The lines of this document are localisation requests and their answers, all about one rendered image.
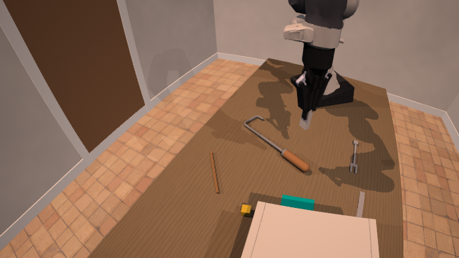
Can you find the teal square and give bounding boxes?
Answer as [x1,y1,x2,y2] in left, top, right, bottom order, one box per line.
[281,195,314,211]

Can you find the small yellow cube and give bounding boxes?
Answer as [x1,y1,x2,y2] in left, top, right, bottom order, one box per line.
[241,205,251,217]

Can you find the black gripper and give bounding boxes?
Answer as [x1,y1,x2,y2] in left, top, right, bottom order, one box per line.
[294,43,335,130]

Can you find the white flat bar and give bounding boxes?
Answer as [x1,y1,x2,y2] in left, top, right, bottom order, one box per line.
[356,191,365,217]

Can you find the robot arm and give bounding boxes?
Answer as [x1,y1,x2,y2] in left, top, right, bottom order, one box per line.
[283,0,359,95]

